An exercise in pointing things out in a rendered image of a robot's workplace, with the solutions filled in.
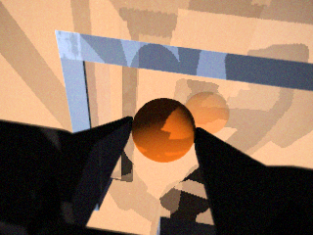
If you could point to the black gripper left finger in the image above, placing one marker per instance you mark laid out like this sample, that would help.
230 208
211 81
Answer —
82 162

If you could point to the low clear corner wall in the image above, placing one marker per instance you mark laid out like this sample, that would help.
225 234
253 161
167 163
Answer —
99 92

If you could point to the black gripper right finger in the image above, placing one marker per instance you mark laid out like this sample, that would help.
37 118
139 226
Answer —
244 194

